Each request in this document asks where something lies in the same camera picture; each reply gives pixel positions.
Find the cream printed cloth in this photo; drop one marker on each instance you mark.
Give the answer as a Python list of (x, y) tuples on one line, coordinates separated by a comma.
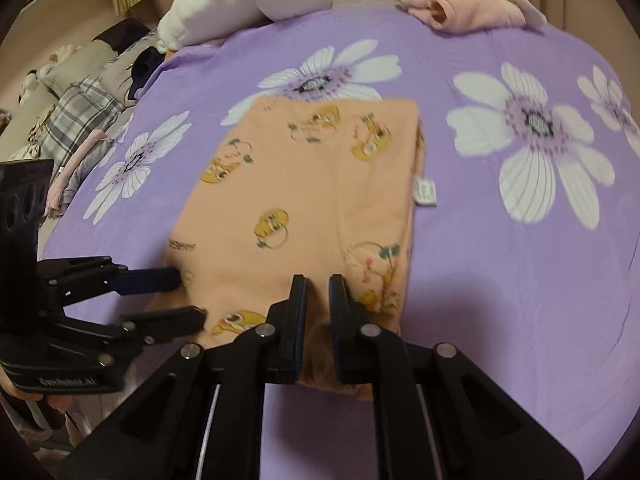
[(37, 132)]

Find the white plush toy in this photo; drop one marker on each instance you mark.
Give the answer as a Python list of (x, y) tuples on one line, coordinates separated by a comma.
[(30, 82)]

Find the grey pillow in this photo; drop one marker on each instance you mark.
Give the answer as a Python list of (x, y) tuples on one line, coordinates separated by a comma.
[(120, 75)]

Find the beige pillow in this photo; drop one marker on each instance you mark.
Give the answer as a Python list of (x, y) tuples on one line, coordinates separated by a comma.
[(75, 62)]

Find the grey plaid cloth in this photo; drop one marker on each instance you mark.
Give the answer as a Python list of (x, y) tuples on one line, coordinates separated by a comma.
[(80, 110)]

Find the purple floral bed sheet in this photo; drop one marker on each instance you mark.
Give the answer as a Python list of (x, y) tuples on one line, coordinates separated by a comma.
[(500, 270)]

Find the orange printed long-sleeve shirt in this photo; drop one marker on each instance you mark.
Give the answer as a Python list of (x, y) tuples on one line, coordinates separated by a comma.
[(290, 185)]

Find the dark brown pillow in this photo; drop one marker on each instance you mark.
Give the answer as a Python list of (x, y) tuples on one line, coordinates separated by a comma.
[(125, 30)]

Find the dark navy cloth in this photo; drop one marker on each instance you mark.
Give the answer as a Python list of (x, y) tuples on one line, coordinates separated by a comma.
[(147, 67)]

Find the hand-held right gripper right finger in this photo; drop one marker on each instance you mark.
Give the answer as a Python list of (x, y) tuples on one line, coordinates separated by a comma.
[(337, 330)]

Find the person's left hand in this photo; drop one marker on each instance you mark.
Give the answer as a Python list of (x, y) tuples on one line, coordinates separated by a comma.
[(55, 402)]

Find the small pale pink garment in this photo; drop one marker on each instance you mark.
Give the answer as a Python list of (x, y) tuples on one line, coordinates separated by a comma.
[(75, 160)]

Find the pink folded garment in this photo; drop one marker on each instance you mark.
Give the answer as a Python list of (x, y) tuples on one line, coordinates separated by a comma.
[(475, 10)]

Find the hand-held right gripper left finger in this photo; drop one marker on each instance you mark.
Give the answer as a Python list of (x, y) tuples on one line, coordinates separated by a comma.
[(295, 330)]

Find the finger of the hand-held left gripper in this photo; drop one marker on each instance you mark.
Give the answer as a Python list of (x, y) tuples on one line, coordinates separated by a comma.
[(145, 280), (170, 322)]

